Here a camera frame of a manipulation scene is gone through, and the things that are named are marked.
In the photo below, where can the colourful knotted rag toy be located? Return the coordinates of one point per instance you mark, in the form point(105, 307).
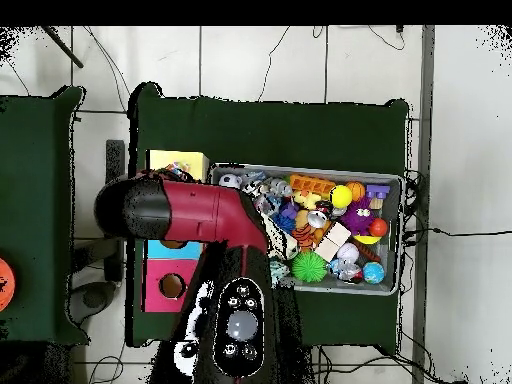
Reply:
point(178, 167)

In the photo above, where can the silver mesh bin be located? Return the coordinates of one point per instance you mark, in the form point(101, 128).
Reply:
point(336, 284)

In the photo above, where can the wooden box with three holes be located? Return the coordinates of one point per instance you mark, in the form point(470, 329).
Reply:
point(160, 296)

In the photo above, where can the black and white soccer ball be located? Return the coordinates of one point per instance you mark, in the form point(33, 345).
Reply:
point(231, 180)

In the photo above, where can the cream knitted cloth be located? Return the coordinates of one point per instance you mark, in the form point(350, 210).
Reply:
point(286, 244)

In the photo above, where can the light blue cloth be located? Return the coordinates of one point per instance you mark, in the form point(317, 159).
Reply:
point(279, 270)

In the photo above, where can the green spiky rubber ball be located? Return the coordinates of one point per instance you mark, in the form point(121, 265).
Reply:
point(308, 266)

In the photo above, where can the dark green table cloth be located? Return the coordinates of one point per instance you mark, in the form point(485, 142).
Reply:
point(36, 200)
point(280, 132)

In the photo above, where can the yellow smooth ball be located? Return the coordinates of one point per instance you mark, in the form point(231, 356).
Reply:
point(341, 196)

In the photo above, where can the white toy baseball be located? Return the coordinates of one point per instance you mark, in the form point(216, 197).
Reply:
point(348, 252)

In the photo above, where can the purple furry monster toy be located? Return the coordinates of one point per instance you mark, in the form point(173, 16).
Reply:
point(358, 218)

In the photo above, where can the orange toy basketball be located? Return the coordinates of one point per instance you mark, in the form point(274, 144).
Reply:
point(356, 191)

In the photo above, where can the red orange ball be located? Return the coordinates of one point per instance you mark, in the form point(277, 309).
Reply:
point(378, 227)

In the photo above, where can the blue globe ball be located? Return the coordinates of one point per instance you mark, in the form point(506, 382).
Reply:
point(373, 272)

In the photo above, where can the black upright panel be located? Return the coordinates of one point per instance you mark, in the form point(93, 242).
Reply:
point(115, 160)

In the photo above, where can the dark grey stand base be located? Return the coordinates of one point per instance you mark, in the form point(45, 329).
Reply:
point(90, 300)

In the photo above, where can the black rod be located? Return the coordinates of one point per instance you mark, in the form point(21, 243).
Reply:
point(64, 48)

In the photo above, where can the large orange ball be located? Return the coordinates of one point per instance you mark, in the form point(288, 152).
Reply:
point(4, 284)

